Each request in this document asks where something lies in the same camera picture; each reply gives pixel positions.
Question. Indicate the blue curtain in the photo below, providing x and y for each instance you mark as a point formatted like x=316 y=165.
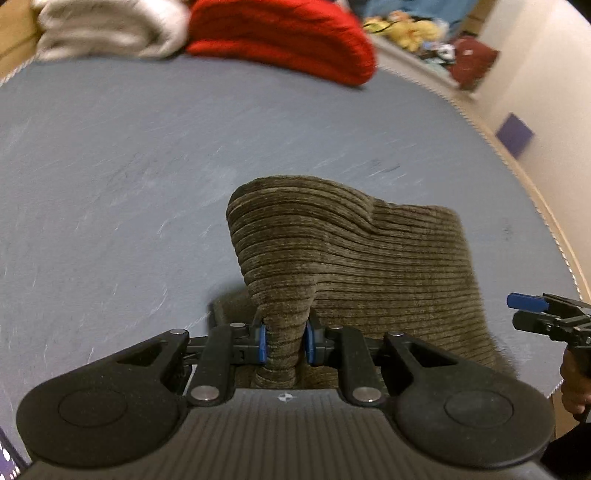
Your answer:
x=415 y=7

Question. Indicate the person's right hand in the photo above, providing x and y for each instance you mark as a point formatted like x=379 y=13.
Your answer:
x=575 y=383

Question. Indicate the person's dark clothing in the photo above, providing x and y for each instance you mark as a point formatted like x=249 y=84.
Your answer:
x=570 y=454

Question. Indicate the panda plush toy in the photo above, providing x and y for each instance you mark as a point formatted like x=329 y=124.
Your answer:
x=445 y=53

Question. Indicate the yellow plush toys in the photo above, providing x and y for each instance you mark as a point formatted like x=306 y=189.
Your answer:
x=406 y=30

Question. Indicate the purple paper sheet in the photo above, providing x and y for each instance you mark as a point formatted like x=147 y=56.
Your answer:
x=515 y=136

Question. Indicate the red folded quilt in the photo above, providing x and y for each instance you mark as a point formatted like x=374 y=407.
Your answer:
x=286 y=37

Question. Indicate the dark red cushion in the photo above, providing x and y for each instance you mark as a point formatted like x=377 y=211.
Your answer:
x=473 y=62

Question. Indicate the purple printed cloth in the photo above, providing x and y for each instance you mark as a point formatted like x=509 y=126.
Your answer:
x=8 y=457

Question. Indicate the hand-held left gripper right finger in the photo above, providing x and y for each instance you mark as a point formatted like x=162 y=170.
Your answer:
x=309 y=346

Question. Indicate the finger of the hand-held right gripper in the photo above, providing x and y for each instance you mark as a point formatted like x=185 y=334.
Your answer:
x=533 y=321
x=526 y=302

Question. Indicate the white folded quilt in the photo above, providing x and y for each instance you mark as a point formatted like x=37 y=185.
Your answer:
x=106 y=27

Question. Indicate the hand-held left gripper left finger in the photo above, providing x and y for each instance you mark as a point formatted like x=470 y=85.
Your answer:
x=262 y=344

